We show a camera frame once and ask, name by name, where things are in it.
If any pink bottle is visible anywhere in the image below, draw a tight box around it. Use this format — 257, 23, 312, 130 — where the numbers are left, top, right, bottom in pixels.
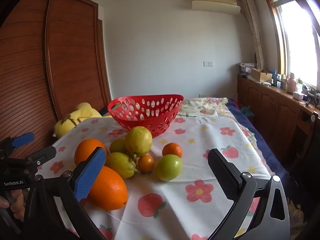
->
286, 72, 297, 93

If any dark blue bedsheet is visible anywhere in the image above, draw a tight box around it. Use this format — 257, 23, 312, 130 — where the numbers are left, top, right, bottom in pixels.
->
226, 97, 290, 180

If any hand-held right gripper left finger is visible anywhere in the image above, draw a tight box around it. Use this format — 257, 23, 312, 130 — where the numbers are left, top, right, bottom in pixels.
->
22, 147, 107, 240

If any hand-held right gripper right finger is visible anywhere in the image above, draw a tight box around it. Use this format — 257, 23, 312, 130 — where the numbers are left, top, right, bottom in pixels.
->
207, 148, 290, 240

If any black chair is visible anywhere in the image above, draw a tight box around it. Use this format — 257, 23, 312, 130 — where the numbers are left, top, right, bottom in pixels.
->
287, 111, 320, 178

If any white air conditioner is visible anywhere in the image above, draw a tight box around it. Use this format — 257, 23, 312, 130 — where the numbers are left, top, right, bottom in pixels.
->
192, 0, 241, 14

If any floral blanket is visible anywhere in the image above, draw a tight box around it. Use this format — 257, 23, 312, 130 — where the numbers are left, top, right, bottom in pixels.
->
176, 97, 255, 143

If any patterned curtain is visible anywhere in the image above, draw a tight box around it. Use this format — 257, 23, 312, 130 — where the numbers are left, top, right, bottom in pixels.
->
240, 0, 265, 70

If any cardboard box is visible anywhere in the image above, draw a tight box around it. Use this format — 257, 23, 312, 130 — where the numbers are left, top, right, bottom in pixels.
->
251, 68, 272, 81

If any large yellow-green pear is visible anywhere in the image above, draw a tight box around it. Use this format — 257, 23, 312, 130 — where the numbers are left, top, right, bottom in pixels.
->
125, 126, 153, 157

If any small tangerine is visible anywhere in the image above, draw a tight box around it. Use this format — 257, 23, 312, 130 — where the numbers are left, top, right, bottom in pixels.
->
137, 155, 155, 173

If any wooden wardrobe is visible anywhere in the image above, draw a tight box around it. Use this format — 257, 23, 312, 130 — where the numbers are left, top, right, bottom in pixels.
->
0, 0, 113, 160

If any red plastic basket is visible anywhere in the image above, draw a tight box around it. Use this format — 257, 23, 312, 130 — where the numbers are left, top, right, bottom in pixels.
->
107, 94, 184, 138

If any large oval orange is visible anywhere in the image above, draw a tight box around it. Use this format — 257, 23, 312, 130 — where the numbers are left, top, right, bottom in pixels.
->
86, 166, 128, 211

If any white fruit-print tablecloth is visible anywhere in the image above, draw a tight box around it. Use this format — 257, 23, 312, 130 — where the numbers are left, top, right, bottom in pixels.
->
37, 116, 273, 240

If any yellow plush toy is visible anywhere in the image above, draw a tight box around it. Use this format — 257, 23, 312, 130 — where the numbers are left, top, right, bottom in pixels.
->
53, 102, 112, 138

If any small black tripod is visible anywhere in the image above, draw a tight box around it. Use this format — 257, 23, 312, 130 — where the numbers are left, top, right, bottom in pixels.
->
306, 87, 320, 107

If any teal cloth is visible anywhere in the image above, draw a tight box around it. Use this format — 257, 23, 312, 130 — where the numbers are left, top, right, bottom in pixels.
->
241, 106, 255, 117

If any window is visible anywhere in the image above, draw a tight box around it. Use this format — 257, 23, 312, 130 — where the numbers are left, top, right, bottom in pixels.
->
261, 0, 320, 90

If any round orange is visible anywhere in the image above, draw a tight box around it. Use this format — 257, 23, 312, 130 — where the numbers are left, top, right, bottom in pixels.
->
74, 138, 108, 165

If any wooden cabinet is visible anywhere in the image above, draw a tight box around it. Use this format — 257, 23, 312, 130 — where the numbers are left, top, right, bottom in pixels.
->
236, 76, 320, 180

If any green apple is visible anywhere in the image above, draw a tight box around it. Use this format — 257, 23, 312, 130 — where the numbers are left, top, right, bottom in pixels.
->
154, 154, 183, 181

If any small green fruit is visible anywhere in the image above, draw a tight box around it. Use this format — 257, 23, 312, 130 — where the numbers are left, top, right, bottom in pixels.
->
109, 138, 128, 154

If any green pear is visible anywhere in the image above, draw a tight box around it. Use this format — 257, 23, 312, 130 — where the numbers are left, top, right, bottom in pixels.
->
104, 152, 139, 179

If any person's left hand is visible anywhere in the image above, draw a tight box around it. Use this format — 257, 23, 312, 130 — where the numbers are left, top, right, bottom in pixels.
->
0, 189, 27, 220

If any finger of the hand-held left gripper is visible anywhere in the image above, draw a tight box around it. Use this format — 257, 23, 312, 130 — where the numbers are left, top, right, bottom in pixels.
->
24, 146, 57, 167
0, 132, 35, 148

